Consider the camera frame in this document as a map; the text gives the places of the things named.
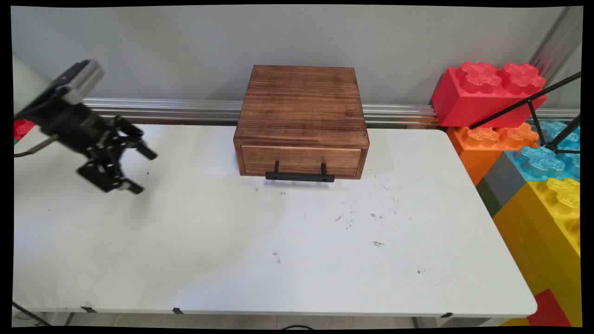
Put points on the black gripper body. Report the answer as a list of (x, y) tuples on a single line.
[(74, 125)]

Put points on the brown wooden drawer cabinet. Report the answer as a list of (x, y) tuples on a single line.
[(301, 102)]

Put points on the red toy brick behind table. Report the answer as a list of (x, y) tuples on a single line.
[(22, 129)]

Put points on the aluminium rail along wall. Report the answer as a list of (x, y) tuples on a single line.
[(185, 109)]

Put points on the small red toy brick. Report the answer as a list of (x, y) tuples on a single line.
[(550, 311)]

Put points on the dark green toy brick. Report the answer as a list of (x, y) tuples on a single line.
[(487, 197)]

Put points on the black tripod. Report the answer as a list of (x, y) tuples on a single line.
[(533, 116)]

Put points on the big light blue toy brick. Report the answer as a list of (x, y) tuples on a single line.
[(543, 160)]

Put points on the big red toy brick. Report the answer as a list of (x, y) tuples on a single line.
[(482, 97)]

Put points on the big grey toy brick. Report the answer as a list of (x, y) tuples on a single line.
[(503, 178)]

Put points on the big orange toy brick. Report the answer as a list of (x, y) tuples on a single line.
[(482, 148)]

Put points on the big yellow toy brick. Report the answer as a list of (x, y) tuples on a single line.
[(543, 232)]

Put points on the upright aluminium profile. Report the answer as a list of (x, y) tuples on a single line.
[(554, 44)]

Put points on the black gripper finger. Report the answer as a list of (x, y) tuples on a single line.
[(106, 178), (137, 139)]

